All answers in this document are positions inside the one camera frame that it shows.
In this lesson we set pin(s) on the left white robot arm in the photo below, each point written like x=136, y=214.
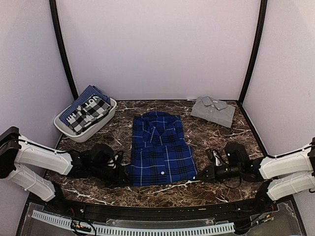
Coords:
x=17, y=152

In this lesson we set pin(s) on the left black frame post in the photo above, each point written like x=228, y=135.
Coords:
x=61, y=47

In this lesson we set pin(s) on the white slotted cable duct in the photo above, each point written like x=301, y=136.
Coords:
x=136, y=228

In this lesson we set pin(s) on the folded grey polo shirt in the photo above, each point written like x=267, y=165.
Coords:
x=213, y=110

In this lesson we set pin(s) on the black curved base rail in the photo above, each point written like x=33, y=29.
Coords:
x=234, y=210

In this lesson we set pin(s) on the grey plastic laundry basket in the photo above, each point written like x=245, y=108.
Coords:
x=90, y=131

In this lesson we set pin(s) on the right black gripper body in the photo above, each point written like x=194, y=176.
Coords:
x=232, y=172

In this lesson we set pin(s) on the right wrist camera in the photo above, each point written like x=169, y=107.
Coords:
x=236, y=155

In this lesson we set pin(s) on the small blue checked shirt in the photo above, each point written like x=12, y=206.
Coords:
x=83, y=97

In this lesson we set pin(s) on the black frame post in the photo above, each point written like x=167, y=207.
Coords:
x=61, y=47
x=254, y=52

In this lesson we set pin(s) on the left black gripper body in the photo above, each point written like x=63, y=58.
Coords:
x=111, y=179

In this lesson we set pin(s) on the blue plaid long sleeve shirt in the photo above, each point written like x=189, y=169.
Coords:
x=159, y=152

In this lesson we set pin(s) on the black white checked shirt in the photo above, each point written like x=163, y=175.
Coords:
x=92, y=111

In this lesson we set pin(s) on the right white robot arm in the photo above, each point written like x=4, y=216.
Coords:
x=281, y=175

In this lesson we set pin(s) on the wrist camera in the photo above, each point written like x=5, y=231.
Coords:
x=236, y=155
x=101, y=155

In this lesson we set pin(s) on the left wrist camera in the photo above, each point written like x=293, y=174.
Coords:
x=101, y=155

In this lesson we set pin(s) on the right black frame post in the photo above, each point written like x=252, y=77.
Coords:
x=254, y=52

